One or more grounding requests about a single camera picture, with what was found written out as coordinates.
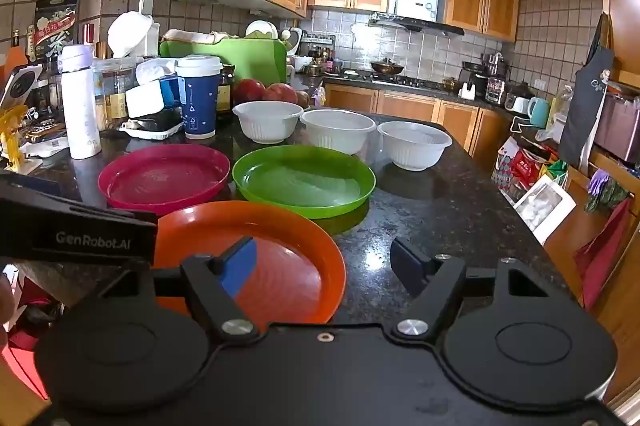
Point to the tall wooden cabinet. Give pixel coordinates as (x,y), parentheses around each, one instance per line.
(622,6)

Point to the red cloth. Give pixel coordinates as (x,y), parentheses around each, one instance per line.
(602,256)

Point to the orange plastic plate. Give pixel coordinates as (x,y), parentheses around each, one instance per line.
(295,266)

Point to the green plastic plate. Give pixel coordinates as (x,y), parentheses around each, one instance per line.
(305,181)

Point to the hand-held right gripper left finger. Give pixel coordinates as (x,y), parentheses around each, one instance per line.
(241,266)

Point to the white ribbed bowl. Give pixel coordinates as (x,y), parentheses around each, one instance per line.
(415,146)
(337,129)
(267,121)

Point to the purple rubber gloves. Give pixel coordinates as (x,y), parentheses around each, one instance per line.
(598,182)

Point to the wooden lower cabinets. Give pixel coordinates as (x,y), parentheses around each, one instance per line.
(415,106)

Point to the white knife holder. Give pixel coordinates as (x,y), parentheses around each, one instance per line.
(467,92)

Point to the dark apron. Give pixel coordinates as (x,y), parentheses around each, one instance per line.
(582,106)

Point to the white rice cooker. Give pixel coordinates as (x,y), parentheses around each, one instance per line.
(292,41)

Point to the yellow figure stand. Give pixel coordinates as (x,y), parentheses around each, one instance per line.
(15,136)

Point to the pink plastic plate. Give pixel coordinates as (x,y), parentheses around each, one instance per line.
(160,178)

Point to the blue paper cup white lid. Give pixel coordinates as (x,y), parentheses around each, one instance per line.
(200,101)

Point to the white dinner plate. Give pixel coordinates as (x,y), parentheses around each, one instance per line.
(261,29)

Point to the white water bottle purple lid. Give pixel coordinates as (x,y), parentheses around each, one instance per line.
(80,106)

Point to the red gift bag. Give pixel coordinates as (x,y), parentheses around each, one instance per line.
(522,169)

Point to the black tea packet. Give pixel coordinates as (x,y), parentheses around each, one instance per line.
(52,29)

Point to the teal kettle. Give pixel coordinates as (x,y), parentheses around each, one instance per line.
(539,112)

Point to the purple hanging cloth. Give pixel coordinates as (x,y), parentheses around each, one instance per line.
(319,96)

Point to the clear plastic jar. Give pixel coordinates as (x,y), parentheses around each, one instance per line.
(115,91)

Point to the white plastic bag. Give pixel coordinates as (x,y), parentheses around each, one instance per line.
(127,34)

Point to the green cutting board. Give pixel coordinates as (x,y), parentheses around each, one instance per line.
(240,56)

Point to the dark sauce jar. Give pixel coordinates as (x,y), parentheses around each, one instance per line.
(226,89)

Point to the white and blue tissue pack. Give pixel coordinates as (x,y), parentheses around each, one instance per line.
(145,99)

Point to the brown kiwi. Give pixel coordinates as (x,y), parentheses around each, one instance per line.
(303,99)

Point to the white phone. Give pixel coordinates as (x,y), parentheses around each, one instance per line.
(20,87)

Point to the red apple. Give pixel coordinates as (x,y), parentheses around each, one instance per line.
(281,94)
(248,91)

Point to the dark wok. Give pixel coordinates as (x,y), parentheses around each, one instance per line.
(387,66)

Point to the range hood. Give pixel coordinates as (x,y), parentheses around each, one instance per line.
(415,25)

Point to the gas stove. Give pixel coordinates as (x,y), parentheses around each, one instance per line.
(407,81)

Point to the white windowed paper bag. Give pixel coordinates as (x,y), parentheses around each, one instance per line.
(542,206)

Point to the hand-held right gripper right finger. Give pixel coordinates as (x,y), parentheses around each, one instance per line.
(406,267)

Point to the pink countertop oven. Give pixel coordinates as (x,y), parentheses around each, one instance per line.
(620,129)

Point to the wooden side cabinet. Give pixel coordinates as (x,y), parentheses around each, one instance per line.
(620,346)

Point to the glass teapot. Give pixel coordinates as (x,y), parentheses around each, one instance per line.
(451,85)

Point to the black food tray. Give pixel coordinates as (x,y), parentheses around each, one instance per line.
(150,126)

